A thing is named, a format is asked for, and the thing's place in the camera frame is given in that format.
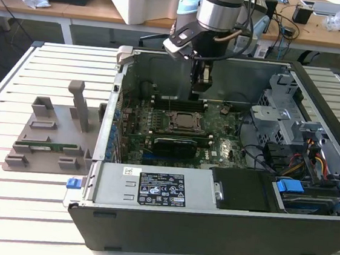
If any black plastic shroud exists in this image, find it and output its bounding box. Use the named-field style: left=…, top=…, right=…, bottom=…
left=206, top=165, right=290, bottom=216

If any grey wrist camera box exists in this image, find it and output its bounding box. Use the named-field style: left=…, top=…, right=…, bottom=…
left=161, top=25, right=201, bottom=61

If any CPU socket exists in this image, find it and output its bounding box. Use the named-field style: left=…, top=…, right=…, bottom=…
left=163, top=108, right=209, bottom=137

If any green motherboard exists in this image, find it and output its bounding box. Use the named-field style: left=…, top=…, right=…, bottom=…
left=113, top=93, right=253, bottom=176

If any silver power supply unit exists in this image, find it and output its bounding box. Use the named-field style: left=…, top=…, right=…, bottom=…
left=92, top=159, right=220, bottom=216

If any silver CPU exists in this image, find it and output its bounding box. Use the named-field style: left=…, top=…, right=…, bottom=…
left=174, top=113, right=203, bottom=131

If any light grey case handle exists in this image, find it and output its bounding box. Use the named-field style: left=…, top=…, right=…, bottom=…
left=115, top=44, right=137, bottom=67

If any large white box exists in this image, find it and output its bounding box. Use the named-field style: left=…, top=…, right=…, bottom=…
left=93, top=0, right=202, bottom=32

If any grey parts rack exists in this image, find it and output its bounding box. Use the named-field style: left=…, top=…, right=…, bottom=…
left=2, top=73, right=110, bottom=182

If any black camera cable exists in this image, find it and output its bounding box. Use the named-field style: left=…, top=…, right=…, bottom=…
left=194, top=0, right=259, bottom=66

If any wooden desk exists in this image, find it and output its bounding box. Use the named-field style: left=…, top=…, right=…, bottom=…
left=0, top=0, right=340, bottom=56

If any coloured wire bundle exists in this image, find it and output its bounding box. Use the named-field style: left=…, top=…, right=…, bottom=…
left=286, top=137, right=330, bottom=178

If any crumpled white paper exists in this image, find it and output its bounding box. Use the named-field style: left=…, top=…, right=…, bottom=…
left=20, top=0, right=53, bottom=12

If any black graphics card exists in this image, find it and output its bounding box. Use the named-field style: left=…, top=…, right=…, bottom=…
left=150, top=134, right=200, bottom=161

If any blue case latch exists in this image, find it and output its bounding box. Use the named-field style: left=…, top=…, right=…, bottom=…
left=65, top=176, right=80, bottom=190

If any hard disk in blue carrier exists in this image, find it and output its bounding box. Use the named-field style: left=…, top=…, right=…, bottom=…
left=269, top=174, right=340, bottom=219

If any black connector block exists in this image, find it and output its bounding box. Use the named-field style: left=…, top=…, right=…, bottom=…
left=261, top=142, right=290, bottom=171

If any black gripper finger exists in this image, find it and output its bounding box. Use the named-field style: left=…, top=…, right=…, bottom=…
left=193, top=60, right=216, bottom=102
left=188, top=59, right=201, bottom=101

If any white power strip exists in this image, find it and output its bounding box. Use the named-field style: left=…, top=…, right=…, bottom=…
left=255, top=44, right=270, bottom=59

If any flat grey white tray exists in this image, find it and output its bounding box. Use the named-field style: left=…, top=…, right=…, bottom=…
left=311, top=0, right=340, bottom=18

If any metal socket cover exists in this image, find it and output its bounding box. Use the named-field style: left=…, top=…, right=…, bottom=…
left=166, top=110, right=207, bottom=135

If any black RAM slot row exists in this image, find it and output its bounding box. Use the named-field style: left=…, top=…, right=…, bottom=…
left=150, top=127, right=211, bottom=145
left=152, top=94, right=209, bottom=114

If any black open PC case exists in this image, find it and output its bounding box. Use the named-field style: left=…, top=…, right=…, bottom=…
left=58, top=38, right=340, bottom=255

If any small black cube box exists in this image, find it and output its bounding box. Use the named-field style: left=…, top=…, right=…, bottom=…
left=292, top=3, right=314, bottom=26

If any green RAM stick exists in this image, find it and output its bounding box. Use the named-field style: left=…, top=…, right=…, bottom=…
left=15, top=137, right=79, bottom=153

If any metal drive cage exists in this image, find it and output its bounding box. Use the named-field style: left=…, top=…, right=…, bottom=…
left=246, top=71, right=331, bottom=150

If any tall black box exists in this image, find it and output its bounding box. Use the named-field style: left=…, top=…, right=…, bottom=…
left=264, top=0, right=279, bottom=19

